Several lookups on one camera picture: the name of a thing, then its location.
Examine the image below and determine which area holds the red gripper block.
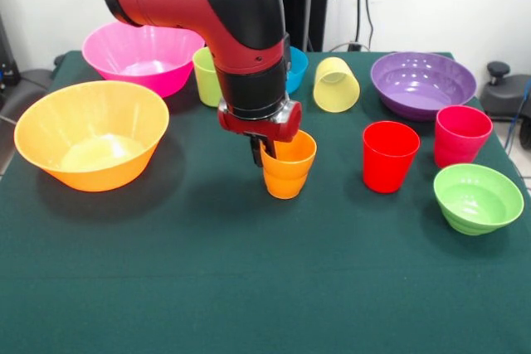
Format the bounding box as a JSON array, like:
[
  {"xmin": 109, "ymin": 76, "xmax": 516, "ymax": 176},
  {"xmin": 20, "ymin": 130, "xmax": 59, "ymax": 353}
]
[{"xmin": 218, "ymin": 103, "xmax": 303, "ymax": 168}]

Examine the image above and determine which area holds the orange cup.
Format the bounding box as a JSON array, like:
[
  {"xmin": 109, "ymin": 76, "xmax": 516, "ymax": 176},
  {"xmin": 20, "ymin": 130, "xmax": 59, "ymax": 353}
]
[{"xmin": 260, "ymin": 129, "xmax": 318, "ymax": 201}]

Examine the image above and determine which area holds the yellow cup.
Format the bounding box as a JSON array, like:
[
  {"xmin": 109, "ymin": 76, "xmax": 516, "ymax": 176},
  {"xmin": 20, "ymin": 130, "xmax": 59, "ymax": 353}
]
[{"xmin": 312, "ymin": 56, "xmax": 361, "ymax": 114}]

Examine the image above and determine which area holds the red cup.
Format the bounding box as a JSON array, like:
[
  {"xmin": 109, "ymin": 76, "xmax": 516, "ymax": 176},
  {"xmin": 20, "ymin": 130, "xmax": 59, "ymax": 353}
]
[{"xmin": 363, "ymin": 120, "xmax": 421, "ymax": 195}]

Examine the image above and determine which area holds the purple bowl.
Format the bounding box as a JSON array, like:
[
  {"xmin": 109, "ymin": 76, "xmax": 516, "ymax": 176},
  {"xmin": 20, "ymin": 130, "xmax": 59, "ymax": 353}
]
[{"xmin": 369, "ymin": 51, "xmax": 478, "ymax": 123}]

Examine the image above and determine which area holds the small green bowl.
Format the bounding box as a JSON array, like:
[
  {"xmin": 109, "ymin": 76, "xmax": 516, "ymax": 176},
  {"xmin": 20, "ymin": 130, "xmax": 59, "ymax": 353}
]
[{"xmin": 433, "ymin": 163, "xmax": 525, "ymax": 236}]

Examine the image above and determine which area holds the blue bowl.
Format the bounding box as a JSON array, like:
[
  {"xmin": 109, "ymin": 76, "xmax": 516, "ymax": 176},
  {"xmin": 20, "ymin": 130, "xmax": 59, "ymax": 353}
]
[{"xmin": 285, "ymin": 46, "xmax": 309, "ymax": 95}]

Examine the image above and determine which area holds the lime green cup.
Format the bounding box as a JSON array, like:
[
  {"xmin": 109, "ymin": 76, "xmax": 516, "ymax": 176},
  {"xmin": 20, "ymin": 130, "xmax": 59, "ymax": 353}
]
[{"xmin": 192, "ymin": 46, "xmax": 224, "ymax": 108}]

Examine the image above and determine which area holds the dark green tablecloth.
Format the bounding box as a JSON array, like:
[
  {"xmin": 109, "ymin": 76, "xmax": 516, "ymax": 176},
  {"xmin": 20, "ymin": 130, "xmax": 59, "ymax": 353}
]
[{"xmin": 0, "ymin": 50, "xmax": 531, "ymax": 354}]

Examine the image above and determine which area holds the large pink bowl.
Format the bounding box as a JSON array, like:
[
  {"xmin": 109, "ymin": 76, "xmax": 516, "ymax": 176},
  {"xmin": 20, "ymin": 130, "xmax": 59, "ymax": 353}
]
[{"xmin": 81, "ymin": 21, "xmax": 207, "ymax": 99}]

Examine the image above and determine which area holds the large orange bowl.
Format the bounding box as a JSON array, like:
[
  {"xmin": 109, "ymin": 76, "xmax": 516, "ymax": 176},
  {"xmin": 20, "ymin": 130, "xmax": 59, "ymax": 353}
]
[{"xmin": 13, "ymin": 80, "xmax": 171, "ymax": 193}]

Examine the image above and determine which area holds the magenta cup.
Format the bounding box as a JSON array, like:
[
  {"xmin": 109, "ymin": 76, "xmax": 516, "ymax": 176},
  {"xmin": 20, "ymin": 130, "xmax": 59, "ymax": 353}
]
[{"xmin": 434, "ymin": 105, "xmax": 494, "ymax": 169}]

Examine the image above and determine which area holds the dark chair base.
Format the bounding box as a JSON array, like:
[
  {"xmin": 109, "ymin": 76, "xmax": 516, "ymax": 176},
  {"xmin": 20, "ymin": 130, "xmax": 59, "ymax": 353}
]
[
  {"xmin": 0, "ymin": 66, "xmax": 57, "ymax": 121},
  {"xmin": 480, "ymin": 61, "xmax": 531, "ymax": 123}
]

